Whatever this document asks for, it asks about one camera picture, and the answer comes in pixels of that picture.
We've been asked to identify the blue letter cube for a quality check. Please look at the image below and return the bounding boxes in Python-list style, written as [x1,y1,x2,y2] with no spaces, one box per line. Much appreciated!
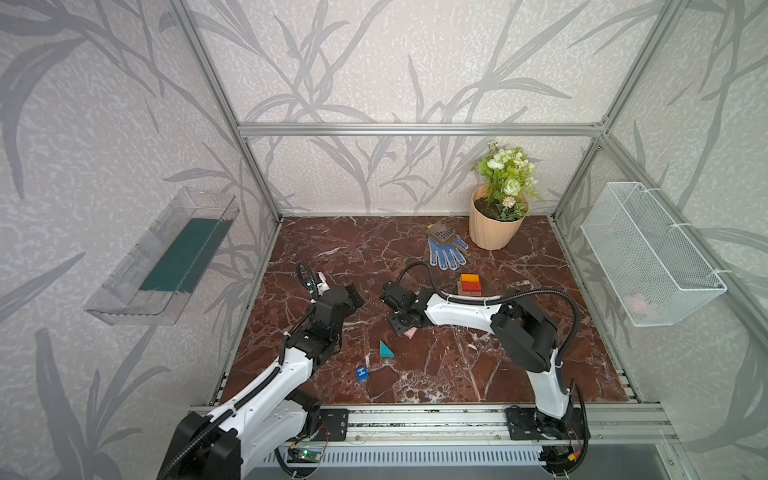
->
[355,366,369,381]

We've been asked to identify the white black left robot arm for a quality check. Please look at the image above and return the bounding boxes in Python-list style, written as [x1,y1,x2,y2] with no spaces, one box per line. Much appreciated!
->
[157,285,364,479]

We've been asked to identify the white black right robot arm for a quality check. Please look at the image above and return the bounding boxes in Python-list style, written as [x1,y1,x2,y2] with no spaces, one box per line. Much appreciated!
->
[381,282,581,440]

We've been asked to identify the teal triangle wood block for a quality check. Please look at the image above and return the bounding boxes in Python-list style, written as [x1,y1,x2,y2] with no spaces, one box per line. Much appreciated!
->
[379,341,395,358]

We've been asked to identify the blue dotted work glove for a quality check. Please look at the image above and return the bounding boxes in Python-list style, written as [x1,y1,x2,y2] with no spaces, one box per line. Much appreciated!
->
[428,235,469,270]

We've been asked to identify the brown plastic slotted scoop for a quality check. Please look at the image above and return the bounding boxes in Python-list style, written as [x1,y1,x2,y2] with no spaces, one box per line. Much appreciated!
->
[427,222,457,245]

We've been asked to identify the peach ribbed flower pot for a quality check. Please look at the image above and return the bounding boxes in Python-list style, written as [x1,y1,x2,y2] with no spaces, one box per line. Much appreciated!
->
[469,186,529,250]

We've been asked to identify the green circuit board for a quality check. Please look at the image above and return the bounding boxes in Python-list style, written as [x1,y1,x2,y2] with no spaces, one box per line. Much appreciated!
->
[287,446,323,464]

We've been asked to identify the green white artificial flowers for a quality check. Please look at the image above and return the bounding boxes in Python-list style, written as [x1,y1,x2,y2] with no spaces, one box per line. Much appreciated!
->
[474,141,541,222]

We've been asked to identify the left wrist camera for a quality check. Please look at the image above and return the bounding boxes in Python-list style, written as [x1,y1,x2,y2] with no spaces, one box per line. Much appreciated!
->
[313,272,330,296]

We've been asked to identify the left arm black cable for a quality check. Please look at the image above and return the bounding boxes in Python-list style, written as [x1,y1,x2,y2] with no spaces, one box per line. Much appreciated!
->
[157,260,322,480]

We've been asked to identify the aluminium cage frame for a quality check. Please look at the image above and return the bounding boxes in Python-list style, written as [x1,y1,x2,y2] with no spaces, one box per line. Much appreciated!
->
[167,0,768,403]

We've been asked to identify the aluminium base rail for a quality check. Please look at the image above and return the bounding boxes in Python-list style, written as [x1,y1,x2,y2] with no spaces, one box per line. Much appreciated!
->
[331,403,679,446]

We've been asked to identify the clear plastic wall tray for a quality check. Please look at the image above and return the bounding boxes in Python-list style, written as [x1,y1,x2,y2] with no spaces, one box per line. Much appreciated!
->
[84,187,240,326]

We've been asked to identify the white wire mesh basket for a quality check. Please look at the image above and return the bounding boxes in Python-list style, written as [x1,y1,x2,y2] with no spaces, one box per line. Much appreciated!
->
[581,182,727,327]

